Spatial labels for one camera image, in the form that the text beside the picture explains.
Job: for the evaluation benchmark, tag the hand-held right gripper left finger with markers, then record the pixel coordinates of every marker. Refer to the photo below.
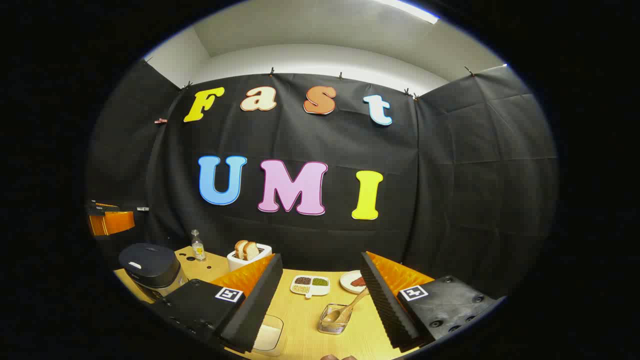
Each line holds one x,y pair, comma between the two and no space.
250,310

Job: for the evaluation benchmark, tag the wooden spoon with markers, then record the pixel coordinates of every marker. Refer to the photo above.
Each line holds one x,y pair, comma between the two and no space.
350,306

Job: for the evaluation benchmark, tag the small white plate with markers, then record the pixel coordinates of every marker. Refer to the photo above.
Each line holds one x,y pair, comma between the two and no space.
346,285

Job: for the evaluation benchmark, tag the red meat slice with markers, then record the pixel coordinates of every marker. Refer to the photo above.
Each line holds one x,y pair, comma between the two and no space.
358,282

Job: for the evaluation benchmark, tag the white divided dish of beans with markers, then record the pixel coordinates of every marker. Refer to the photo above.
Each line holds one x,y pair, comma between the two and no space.
310,286

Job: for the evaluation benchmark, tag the black rice cooker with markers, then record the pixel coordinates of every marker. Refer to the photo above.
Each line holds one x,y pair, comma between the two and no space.
150,267

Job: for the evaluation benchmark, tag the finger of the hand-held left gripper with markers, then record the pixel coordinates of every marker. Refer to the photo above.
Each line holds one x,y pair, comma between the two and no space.
112,222

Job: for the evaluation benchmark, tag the white toaster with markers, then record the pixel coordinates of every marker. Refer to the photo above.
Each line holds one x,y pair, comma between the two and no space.
240,264

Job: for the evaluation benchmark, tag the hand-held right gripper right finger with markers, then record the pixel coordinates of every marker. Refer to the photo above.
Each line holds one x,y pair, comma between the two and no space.
385,305

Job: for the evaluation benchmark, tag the bread slice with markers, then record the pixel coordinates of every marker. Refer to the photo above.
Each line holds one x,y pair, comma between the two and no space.
239,248
251,251

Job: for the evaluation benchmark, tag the small glass bottle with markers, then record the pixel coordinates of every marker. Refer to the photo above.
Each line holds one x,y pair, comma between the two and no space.
198,247

